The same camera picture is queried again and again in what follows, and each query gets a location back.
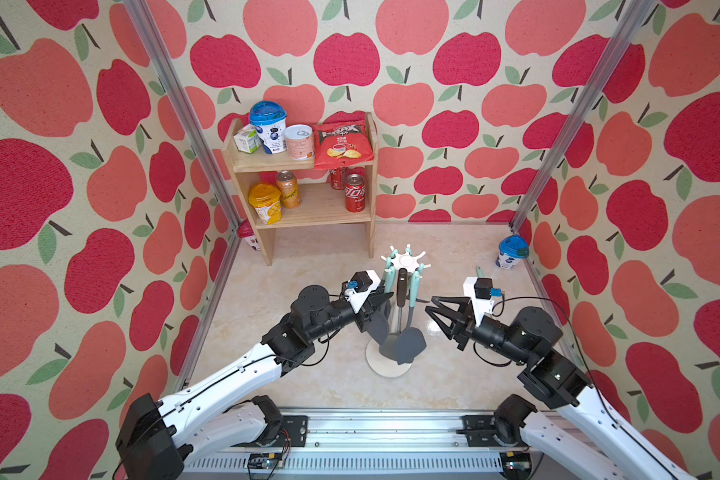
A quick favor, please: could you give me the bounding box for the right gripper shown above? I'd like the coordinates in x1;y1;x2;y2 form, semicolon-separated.
426;293;526;369

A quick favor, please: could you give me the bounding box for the white utensil rack stand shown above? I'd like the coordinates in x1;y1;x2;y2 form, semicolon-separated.
365;244;429;379

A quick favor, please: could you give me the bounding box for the grey spatula mint handle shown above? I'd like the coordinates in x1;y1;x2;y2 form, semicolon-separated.
395;270;426;365

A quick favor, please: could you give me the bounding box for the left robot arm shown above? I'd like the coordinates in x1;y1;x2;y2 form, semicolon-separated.
115;285;392;479

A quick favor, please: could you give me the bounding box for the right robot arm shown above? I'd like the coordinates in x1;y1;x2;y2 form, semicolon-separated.
425;297;690;479

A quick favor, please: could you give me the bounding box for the blue lid yogurt cup floor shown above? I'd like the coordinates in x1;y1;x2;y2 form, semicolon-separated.
496;235;529;269

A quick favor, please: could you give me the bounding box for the red cola can front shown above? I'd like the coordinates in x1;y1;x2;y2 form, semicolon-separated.
344;174;366;213

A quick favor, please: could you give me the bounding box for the red cola can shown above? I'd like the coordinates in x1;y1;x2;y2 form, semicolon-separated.
329;167;348;191
344;174;366;213

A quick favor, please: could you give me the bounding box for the wooden two-tier shelf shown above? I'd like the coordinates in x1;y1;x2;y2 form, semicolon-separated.
222;118;378;265

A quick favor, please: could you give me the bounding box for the red cola can back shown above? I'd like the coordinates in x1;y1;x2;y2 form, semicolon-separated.
329;167;348;191

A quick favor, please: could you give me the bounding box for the red white cup behind shelf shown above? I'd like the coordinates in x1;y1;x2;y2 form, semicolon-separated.
236;219;261;251

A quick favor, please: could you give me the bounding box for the right circuit board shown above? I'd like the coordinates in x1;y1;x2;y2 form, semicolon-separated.
500;452;533;480

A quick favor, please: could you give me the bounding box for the circuit board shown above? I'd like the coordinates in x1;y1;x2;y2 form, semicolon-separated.
246;453;285;471
500;452;533;480

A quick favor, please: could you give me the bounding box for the yellow mango cup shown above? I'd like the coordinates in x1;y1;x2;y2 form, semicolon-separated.
248;183;282;225

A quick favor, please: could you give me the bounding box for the red chips bag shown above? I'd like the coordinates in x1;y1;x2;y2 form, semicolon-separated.
313;120;375;170

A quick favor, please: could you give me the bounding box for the pink cup foil lid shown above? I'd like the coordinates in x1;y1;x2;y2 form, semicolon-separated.
284;124;315;161

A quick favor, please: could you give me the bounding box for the left circuit board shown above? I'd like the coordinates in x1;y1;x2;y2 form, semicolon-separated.
246;453;285;471

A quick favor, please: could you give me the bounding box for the small green white carton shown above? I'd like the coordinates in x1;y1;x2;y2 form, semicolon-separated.
233;124;262;154

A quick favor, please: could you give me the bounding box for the blue lid yogurt tub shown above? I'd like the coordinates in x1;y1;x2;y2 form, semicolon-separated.
249;101;287;154

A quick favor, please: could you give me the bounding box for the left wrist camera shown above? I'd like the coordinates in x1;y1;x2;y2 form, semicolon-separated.
342;270;381;314

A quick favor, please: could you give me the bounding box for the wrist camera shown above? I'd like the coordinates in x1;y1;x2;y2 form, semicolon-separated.
342;270;381;314
463;276;503;326

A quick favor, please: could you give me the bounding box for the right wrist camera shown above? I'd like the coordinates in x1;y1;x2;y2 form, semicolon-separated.
463;276;503;326

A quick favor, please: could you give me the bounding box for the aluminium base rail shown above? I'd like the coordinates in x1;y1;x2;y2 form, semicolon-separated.
130;405;644;480

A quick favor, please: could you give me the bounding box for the right aluminium frame post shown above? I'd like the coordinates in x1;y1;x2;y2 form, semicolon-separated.
509;0;657;234

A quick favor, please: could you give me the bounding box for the aluminium frame post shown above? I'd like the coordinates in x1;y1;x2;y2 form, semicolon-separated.
509;0;657;234
124;0;241;230

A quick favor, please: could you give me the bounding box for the left aluminium frame post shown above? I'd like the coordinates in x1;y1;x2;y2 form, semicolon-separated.
124;0;241;230

